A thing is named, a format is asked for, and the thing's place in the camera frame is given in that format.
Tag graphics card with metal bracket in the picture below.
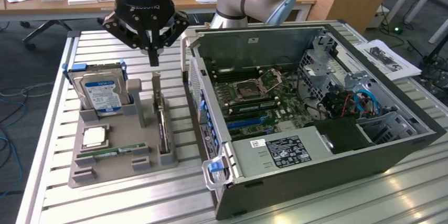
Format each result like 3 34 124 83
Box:
151 71 173 154

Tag black chair base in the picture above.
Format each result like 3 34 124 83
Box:
20 19 105 50

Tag hard disk with blue caddy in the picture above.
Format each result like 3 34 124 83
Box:
61 60 136 117

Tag CPU socket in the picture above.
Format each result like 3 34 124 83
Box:
235 79 269 98

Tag metal socket cover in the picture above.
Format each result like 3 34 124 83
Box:
259 68 285 94

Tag grey parts rack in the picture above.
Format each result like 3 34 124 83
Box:
67 78 180 188

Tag RAM stick with white label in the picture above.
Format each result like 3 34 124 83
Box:
229 100 280 115

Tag silver CPU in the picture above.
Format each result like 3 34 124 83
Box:
81 126 111 149

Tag blue expansion slot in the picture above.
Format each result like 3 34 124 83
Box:
225 118 265 130

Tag green RAM stick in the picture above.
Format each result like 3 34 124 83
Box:
76 143 147 158

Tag green motherboard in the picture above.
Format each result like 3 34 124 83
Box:
205 65 316 141

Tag metal drive cage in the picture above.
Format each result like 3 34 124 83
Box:
300 35 351 96

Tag silver chipset heatsink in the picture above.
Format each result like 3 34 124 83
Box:
277 122 299 133

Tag blue case latch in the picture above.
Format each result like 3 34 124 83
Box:
207 161 223 174

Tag grey power supply unit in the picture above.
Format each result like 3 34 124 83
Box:
231 126 333 179

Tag white box with red button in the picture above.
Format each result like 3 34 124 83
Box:
367 5 391 29

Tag printed paper stack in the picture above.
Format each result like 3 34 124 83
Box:
355 39 423 81

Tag metal disk bay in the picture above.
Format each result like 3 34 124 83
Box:
356 111 419 145

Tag open dark PC case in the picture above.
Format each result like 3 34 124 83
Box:
180 23 448 221

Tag white floor cable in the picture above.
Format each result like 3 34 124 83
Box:
0 82 55 98

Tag black cable connector bundle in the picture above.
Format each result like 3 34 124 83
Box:
320 91 347 119

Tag blue floor cable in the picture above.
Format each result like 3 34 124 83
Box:
0 98 27 198

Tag red wire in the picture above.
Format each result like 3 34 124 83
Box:
343 94 372 114

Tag blue wire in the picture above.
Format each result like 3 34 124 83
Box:
352 90 383 119

